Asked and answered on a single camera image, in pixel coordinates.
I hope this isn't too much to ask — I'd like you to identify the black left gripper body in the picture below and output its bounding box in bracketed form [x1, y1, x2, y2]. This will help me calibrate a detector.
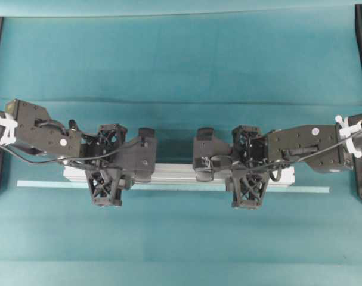
[79, 124, 155, 176]

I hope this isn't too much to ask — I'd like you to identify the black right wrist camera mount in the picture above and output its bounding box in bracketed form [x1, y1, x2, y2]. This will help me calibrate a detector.
[225, 169, 270, 210]

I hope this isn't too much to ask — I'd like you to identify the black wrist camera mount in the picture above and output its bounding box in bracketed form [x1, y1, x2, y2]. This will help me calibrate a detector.
[225, 169, 270, 210]
[85, 168, 122, 207]

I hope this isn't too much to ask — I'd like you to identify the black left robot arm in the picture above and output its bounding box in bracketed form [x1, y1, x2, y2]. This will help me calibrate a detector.
[0, 100, 157, 185]

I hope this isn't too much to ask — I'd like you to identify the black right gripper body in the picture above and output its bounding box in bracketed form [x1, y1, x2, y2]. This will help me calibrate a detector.
[193, 125, 269, 175]

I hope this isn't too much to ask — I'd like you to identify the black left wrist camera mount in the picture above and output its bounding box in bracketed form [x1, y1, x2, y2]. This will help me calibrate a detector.
[85, 168, 122, 207]

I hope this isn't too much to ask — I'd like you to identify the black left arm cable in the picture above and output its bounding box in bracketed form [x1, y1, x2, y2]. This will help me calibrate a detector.
[1, 119, 122, 167]

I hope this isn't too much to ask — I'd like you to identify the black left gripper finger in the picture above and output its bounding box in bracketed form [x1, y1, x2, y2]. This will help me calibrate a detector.
[138, 128, 156, 141]
[135, 174, 151, 183]

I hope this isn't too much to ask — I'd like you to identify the silver aluminium extrusion rail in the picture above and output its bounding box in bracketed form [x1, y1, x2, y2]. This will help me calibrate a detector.
[62, 162, 295, 189]

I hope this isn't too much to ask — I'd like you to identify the white right cable clip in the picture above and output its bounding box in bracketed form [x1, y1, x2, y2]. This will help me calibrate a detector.
[335, 115, 362, 158]

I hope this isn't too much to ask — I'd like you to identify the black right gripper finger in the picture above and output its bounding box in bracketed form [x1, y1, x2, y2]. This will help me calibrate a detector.
[196, 170, 213, 182]
[196, 127, 214, 140]

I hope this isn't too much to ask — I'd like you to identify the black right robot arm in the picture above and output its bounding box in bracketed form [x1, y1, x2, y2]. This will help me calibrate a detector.
[193, 114, 362, 182]

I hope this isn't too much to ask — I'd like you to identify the light teal tape strip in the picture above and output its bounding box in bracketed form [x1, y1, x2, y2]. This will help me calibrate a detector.
[17, 180, 330, 194]

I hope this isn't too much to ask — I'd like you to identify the white left cable clip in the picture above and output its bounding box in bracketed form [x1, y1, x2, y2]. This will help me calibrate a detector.
[0, 113, 18, 146]

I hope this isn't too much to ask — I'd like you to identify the white cable clip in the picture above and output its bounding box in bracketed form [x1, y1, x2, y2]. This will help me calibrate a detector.
[0, 113, 18, 146]
[335, 115, 362, 158]

